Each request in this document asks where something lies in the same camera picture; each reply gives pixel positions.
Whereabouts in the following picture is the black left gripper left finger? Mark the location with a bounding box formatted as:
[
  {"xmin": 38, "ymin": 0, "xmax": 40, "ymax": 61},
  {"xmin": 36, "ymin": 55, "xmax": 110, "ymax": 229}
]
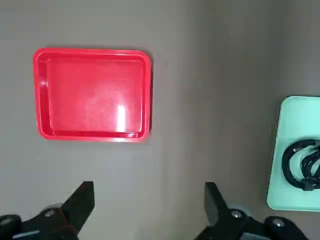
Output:
[{"xmin": 0, "ymin": 181, "xmax": 95, "ymax": 240}]

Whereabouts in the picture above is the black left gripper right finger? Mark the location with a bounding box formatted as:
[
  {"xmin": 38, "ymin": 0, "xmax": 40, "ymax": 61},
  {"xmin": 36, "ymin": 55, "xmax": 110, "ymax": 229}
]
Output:
[{"xmin": 193, "ymin": 181, "xmax": 309, "ymax": 240}]

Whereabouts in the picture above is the black cable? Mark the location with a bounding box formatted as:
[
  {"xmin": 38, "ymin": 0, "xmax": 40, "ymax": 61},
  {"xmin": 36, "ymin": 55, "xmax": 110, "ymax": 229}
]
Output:
[
  {"xmin": 281, "ymin": 138, "xmax": 320, "ymax": 192},
  {"xmin": 301, "ymin": 144, "xmax": 320, "ymax": 180}
]

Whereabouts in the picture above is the pale green tray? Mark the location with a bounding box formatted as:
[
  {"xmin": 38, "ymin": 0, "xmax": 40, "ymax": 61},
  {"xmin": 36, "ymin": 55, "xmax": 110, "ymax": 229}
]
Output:
[{"xmin": 266, "ymin": 95, "xmax": 320, "ymax": 213}]

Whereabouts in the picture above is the red plastic tray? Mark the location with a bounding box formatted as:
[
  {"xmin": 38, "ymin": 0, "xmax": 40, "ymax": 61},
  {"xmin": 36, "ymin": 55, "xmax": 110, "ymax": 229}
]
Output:
[{"xmin": 32, "ymin": 47, "xmax": 153, "ymax": 143}]

